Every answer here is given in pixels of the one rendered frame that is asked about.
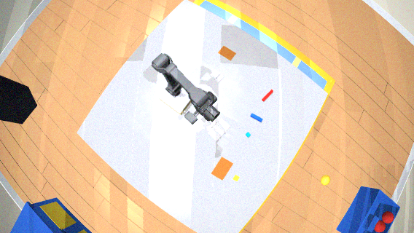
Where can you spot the blue rectangular bar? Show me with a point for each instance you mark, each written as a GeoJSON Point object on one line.
{"type": "Point", "coordinates": [256, 117]}

